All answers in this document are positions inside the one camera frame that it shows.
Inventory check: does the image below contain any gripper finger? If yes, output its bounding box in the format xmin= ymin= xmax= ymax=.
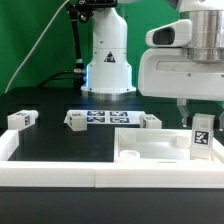
xmin=214 ymin=102 xmax=224 ymax=131

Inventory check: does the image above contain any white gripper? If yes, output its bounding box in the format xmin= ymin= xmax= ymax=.
xmin=138 ymin=19 xmax=224 ymax=128

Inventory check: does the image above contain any white square tabletop part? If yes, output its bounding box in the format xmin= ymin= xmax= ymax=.
xmin=114 ymin=128 xmax=224 ymax=165

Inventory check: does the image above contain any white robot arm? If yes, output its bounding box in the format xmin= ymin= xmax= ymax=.
xmin=81 ymin=0 xmax=224 ymax=117

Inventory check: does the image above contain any white U-shaped fence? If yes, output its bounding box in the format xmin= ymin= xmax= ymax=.
xmin=0 ymin=130 xmax=224 ymax=188

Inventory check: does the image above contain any printed marker sheet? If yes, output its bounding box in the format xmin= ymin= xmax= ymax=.
xmin=67 ymin=110 xmax=144 ymax=124

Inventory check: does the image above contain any black cable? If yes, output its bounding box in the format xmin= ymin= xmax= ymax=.
xmin=39 ymin=70 xmax=88 ymax=89

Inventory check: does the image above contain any white cable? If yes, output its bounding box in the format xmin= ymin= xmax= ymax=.
xmin=4 ymin=0 xmax=72 ymax=95

